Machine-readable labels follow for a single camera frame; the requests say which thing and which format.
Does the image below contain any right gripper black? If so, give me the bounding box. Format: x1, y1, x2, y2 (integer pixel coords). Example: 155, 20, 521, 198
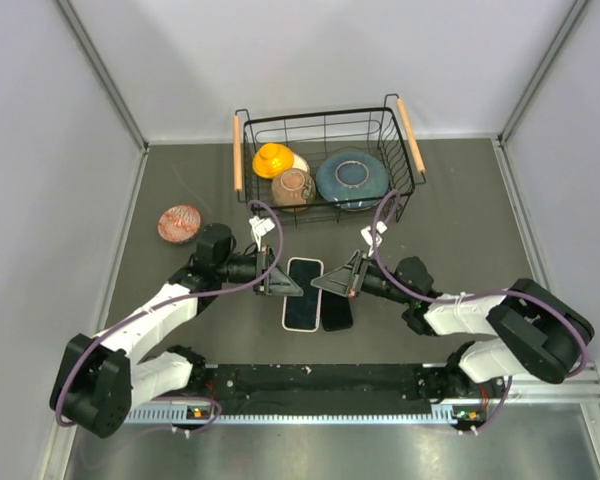
313, 250, 414, 305

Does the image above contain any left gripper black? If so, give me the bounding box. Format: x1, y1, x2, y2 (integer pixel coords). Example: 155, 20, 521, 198
217, 245, 303, 296

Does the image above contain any blue smartphone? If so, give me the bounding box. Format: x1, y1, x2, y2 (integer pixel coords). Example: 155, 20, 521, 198
321, 291, 353, 332

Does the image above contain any black smartphone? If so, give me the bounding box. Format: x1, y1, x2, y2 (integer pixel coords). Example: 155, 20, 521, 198
283, 258, 323, 331

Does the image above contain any beige phone case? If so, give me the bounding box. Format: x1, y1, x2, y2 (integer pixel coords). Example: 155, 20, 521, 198
281, 256, 325, 334

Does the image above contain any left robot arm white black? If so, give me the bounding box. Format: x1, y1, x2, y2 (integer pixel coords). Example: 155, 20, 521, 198
49, 216, 303, 438

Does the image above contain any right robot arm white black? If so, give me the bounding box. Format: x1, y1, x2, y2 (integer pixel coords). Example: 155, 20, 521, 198
311, 251, 595, 398

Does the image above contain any brown ceramic bowl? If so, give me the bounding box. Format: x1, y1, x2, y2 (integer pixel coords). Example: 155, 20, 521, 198
271, 168, 316, 213

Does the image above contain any blue ceramic plate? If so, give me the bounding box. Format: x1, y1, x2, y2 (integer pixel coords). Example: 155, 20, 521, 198
315, 151, 389, 211

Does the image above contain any red patterned bowl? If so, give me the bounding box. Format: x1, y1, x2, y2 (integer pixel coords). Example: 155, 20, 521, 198
157, 204, 202, 244

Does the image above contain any white bowl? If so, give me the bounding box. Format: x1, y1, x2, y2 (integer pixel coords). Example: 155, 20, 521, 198
292, 154, 310, 173

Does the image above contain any yellow bowl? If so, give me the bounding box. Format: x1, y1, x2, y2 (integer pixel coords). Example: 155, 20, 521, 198
252, 143, 294, 179

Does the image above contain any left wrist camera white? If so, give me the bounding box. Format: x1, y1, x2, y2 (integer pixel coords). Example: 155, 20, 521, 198
249, 215, 276, 246

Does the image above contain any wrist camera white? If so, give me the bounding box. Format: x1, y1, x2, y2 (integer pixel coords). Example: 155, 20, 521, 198
360, 221, 388, 250
249, 215, 276, 246

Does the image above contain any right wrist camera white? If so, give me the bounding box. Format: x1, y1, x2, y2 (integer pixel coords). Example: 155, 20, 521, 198
360, 221, 388, 250

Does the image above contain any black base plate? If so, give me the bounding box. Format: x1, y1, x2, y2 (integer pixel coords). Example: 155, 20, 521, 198
148, 362, 486, 404

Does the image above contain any black wire dish basket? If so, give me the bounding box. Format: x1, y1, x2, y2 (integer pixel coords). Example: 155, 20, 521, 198
233, 93, 426, 226

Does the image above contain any slotted cable duct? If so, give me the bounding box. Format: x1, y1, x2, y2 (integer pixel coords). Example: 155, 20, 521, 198
125, 403, 481, 426

